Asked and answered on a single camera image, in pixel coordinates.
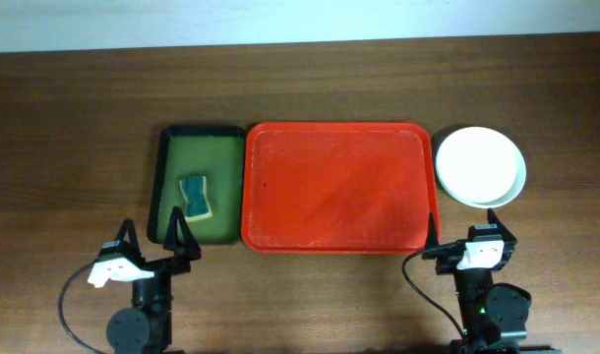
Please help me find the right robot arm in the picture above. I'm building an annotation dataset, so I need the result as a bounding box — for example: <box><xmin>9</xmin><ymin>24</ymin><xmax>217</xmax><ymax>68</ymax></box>
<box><xmin>423</xmin><ymin>209</ymin><xmax>531</xmax><ymax>353</ymax></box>

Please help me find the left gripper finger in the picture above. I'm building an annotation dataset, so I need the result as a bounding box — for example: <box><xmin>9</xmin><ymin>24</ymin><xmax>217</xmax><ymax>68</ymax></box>
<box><xmin>163</xmin><ymin>206</ymin><xmax>202</xmax><ymax>260</ymax></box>
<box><xmin>114</xmin><ymin>219</ymin><xmax>143</xmax><ymax>261</ymax></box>

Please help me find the green and yellow sponge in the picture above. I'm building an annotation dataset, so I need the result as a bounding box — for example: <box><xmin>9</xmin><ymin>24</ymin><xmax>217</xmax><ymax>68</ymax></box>
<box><xmin>179</xmin><ymin>175</ymin><xmax>212</xmax><ymax>222</ymax></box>

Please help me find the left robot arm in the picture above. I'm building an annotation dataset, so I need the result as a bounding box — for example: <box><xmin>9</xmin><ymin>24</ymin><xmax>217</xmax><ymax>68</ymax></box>
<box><xmin>88</xmin><ymin>206</ymin><xmax>201</xmax><ymax>353</ymax></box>

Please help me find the white plate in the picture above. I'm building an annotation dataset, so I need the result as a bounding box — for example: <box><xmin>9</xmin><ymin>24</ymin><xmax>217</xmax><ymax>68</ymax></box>
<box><xmin>435</xmin><ymin>127</ymin><xmax>518</xmax><ymax>202</ymax></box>

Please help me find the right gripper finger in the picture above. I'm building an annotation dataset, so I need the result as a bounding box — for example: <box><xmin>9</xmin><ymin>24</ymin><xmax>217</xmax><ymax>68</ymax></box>
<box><xmin>424</xmin><ymin>212</ymin><xmax>439</xmax><ymax>251</ymax></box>
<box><xmin>487</xmin><ymin>208</ymin><xmax>515</xmax><ymax>241</ymax></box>

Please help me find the pale green plate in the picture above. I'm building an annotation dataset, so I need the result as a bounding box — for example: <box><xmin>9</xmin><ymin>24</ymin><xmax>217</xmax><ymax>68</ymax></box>
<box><xmin>440</xmin><ymin>148</ymin><xmax>527</xmax><ymax>208</ymax></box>

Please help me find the dark green tray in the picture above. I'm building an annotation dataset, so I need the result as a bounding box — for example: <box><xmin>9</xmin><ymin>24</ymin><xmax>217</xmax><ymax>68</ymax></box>
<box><xmin>147</xmin><ymin>126</ymin><xmax>245</xmax><ymax>245</ymax></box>

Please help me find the red plastic tray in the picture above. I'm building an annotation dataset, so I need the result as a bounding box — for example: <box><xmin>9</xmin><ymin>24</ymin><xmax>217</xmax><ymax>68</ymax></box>
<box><xmin>241</xmin><ymin>122</ymin><xmax>441</xmax><ymax>254</ymax></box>

